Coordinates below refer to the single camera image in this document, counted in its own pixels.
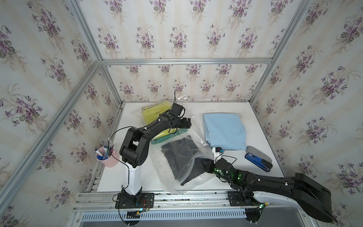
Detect blue stapler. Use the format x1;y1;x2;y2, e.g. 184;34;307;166
245;153;273;172

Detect yellow-green folded trousers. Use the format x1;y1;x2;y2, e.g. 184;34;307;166
141;101;178;140

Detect light blue trousers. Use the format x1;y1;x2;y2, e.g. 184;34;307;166
203;113;247;150

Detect pink pen cup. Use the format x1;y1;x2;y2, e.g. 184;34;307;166
95;139;119;168

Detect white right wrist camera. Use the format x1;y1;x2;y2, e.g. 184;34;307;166
212;147;224;163

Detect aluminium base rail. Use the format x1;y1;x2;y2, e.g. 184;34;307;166
66;190;318;227

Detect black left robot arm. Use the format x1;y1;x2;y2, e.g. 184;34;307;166
120;113;192;201

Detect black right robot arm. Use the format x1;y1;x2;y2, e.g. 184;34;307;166
201;159;336;223

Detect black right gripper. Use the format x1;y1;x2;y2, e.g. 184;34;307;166
199;159;233;185

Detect teal folded garment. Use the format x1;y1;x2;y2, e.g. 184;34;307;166
150;129;188;145

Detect clear plastic vacuum bag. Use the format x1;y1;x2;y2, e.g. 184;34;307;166
138;95;219;194

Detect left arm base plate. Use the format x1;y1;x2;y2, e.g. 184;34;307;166
114;193;155;209

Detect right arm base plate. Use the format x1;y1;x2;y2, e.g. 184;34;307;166
227;191;259;207

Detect dark grey trousers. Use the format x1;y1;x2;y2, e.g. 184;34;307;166
161;135;212;186

